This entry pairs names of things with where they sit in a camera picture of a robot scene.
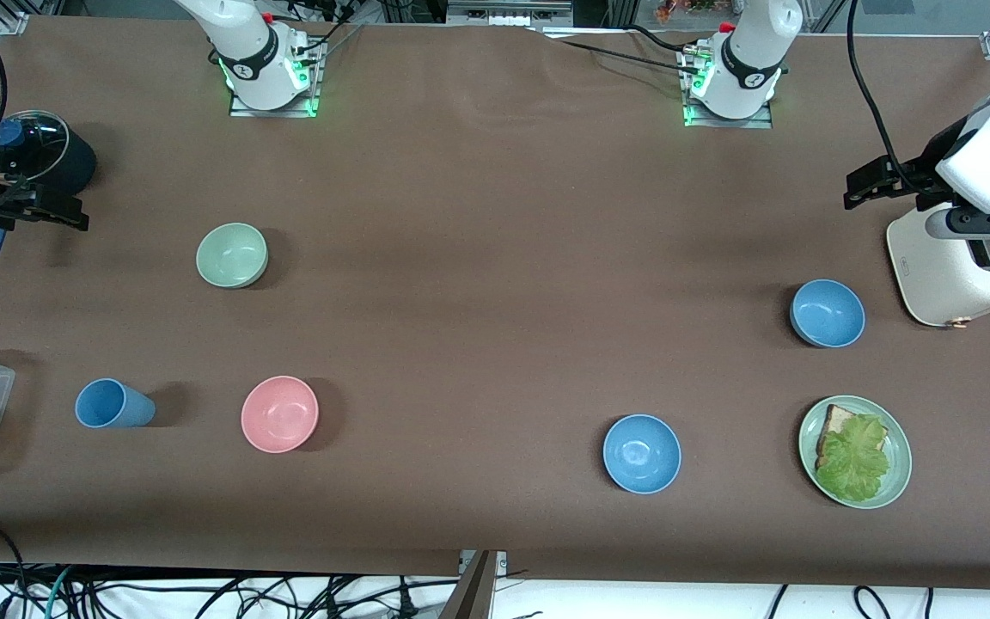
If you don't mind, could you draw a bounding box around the blue bowl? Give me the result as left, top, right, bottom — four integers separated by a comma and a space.
602, 414, 682, 495
790, 279, 866, 348

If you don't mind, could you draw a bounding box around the light green bowl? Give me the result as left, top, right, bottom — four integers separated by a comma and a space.
196, 223, 270, 290

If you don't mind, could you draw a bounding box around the pink bowl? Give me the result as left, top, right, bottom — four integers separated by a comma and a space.
241, 376, 321, 454

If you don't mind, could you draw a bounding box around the glass lid with blue knob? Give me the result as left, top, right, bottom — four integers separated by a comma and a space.
0, 110, 71, 183

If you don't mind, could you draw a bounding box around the white toaster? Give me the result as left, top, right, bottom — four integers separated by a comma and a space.
886, 199, 990, 329

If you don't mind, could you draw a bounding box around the blue cup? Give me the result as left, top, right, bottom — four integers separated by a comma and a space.
75, 378, 156, 429

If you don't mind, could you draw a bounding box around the bread slice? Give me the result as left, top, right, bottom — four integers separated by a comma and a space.
816, 404, 889, 469

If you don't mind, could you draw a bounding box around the green lettuce leaf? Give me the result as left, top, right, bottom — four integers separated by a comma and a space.
815, 414, 891, 503

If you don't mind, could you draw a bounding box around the light green plate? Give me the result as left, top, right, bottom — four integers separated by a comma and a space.
798, 395, 914, 510

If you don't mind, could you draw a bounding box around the white power strip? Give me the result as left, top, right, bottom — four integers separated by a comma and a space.
448, 0, 573, 28

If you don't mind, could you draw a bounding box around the aluminium profile beam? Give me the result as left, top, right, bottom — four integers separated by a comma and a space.
437, 550, 502, 619

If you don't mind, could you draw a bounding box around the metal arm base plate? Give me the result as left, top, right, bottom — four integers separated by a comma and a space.
229, 60, 325, 119
682, 47, 775, 130

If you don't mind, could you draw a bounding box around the black base cable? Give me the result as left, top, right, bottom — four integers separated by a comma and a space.
538, 33, 702, 78
628, 24, 698, 54

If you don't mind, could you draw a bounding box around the teal cable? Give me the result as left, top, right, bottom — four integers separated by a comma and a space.
42, 565, 76, 619

